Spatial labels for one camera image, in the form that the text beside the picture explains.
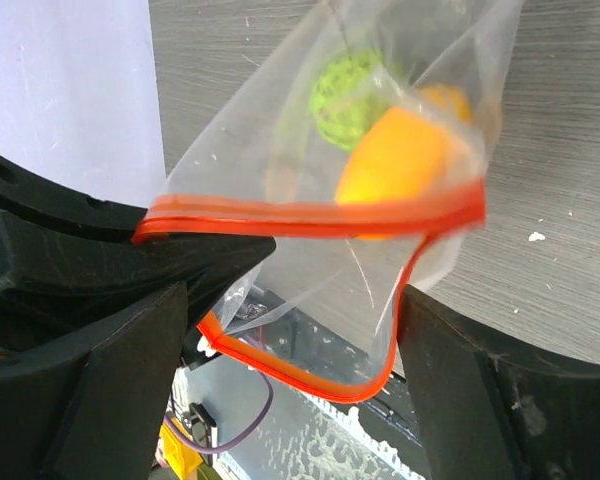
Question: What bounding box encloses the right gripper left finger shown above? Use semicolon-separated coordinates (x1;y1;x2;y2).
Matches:
0;283;187;479

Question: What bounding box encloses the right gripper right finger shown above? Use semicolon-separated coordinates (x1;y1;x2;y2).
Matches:
398;287;600;479

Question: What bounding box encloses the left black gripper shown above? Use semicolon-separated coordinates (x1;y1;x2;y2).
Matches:
0;156;276;350

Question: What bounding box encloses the orange mango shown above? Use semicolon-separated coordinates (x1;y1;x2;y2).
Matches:
334;84;474;241

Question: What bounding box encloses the clear orange zip bag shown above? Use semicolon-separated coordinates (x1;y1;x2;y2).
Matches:
133;1;523;377

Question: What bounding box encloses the green bumpy fruit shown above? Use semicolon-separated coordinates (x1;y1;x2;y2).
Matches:
308;49;388;151

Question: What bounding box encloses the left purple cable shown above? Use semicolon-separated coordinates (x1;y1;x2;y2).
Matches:
162;369;276;454

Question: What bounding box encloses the white slotted cable duct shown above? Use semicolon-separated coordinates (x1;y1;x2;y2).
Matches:
217;388;428;480

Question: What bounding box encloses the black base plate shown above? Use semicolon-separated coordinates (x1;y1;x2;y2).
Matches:
249;284;406;401

